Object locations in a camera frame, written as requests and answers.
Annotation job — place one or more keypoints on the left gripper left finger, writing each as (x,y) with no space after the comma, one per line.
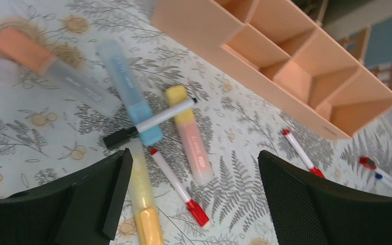
(81,208)

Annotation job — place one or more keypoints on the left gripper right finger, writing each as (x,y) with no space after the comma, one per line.
(307,209)

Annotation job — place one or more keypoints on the yellow highlighter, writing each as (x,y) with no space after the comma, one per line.
(144,207)

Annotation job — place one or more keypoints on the peach pink highlighter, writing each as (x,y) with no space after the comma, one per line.
(193,146)

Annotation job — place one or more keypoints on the orange cap grey highlighter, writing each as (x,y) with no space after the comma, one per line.
(28,53)

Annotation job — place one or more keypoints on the light blue folder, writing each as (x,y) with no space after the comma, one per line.
(379,48)

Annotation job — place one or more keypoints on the floral patterned desk mat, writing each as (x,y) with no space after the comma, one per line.
(46,134)

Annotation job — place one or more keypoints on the red cap marker near drawers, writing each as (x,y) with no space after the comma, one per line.
(370,164)

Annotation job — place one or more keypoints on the black cap marker left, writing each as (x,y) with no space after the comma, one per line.
(123,136)

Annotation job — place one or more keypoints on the orange plastic file organizer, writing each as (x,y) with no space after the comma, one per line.
(274,49)

